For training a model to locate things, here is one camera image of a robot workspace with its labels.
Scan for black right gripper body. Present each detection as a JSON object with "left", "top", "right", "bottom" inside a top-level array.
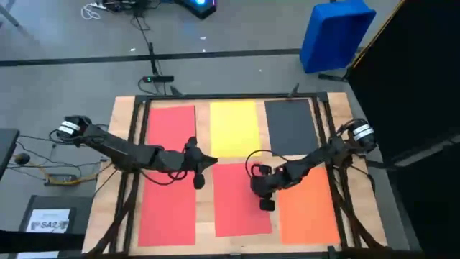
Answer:
[{"left": 249, "top": 163, "right": 288, "bottom": 199}]

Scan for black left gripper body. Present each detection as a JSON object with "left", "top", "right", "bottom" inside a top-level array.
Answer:
[{"left": 181, "top": 135, "right": 208, "bottom": 174}]

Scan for yellow paper sheet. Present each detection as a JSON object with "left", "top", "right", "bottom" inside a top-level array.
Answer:
[{"left": 210, "top": 100, "right": 262, "bottom": 159}]

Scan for red paper sheet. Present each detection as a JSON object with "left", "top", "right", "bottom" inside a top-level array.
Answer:
[
  {"left": 138, "top": 171, "right": 198, "bottom": 247},
  {"left": 211, "top": 163, "right": 273, "bottom": 238},
  {"left": 146, "top": 105, "right": 197, "bottom": 154}
]

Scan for orange paper sheet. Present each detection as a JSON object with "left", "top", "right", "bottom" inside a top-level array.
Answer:
[{"left": 277, "top": 166, "right": 341, "bottom": 245}]

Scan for black paper sheet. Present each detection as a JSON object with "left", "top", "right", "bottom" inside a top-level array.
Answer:
[{"left": 264, "top": 99, "right": 320, "bottom": 156}]

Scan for black power strip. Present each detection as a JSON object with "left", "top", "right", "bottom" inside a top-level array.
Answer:
[{"left": 142, "top": 74, "right": 175, "bottom": 83}]

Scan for black case white label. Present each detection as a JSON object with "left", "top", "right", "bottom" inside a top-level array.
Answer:
[{"left": 19, "top": 195, "right": 93, "bottom": 237}]

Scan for black floor outlet box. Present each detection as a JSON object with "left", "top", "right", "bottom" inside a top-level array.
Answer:
[{"left": 45, "top": 173, "right": 78, "bottom": 187}]

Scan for black device blue light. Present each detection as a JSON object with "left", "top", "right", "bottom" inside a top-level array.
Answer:
[{"left": 175, "top": 0, "right": 219, "bottom": 19}]

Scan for blue plastic bin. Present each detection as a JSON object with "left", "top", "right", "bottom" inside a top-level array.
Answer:
[{"left": 299, "top": 0, "right": 377, "bottom": 75}]

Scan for black electronics pile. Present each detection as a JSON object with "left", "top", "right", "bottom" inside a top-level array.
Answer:
[{"left": 102, "top": 0, "right": 152, "bottom": 17}]

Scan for black horizontal bar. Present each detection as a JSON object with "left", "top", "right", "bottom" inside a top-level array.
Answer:
[{"left": 0, "top": 230, "right": 86, "bottom": 253}]

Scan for black desk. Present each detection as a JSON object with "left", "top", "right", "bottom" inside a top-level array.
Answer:
[{"left": 0, "top": 128, "right": 21, "bottom": 179}]

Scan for black partition panel yellow edge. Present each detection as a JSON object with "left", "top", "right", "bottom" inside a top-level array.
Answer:
[{"left": 346, "top": 0, "right": 460, "bottom": 253}]

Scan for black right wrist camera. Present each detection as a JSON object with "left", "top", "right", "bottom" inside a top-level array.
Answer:
[{"left": 259, "top": 198, "right": 277, "bottom": 212}]

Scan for black metal table frame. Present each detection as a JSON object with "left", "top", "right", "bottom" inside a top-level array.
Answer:
[{"left": 86, "top": 91, "right": 389, "bottom": 258}]

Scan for black floor cable strip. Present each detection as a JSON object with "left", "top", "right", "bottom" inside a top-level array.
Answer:
[{"left": 0, "top": 48, "right": 303, "bottom": 68}]

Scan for black floor cable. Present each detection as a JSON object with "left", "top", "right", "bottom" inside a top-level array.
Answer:
[{"left": 134, "top": 16, "right": 159, "bottom": 75}]

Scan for yellow floor cable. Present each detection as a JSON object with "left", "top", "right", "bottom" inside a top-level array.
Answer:
[{"left": 28, "top": 161, "right": 116, "bottom": 186}]

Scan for white coiled cable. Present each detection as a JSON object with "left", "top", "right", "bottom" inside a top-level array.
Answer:
[{"left": 80, "top": 1, "right": 107, "bottom": 21}]

